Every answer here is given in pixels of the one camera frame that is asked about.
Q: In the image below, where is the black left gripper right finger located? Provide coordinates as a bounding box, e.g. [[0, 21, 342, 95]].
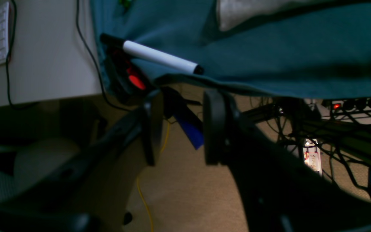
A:
[[203, 91, 371, 232]]

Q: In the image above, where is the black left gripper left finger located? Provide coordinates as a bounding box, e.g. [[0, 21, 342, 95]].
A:
[[0, 93, 163, 232]]

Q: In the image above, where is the beige T-shirt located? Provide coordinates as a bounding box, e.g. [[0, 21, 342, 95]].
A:
[[216, 0, 328, 31]]

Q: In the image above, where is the aluminium table leg with label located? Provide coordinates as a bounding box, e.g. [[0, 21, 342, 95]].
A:
[[303, 139, 323, 177]]

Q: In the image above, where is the black power strip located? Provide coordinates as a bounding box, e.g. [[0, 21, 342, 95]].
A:
[[322, 98, 371, 120]]

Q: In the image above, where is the white marker pen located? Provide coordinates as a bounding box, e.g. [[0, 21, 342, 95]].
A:
[[100, 33, 205, 75]]

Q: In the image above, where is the teal tablecloth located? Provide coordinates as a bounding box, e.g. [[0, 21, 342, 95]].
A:
[[90, 0, 371, 99]]

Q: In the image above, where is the yellow cable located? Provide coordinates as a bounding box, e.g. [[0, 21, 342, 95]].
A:
[[136, 121, 171, 232]]

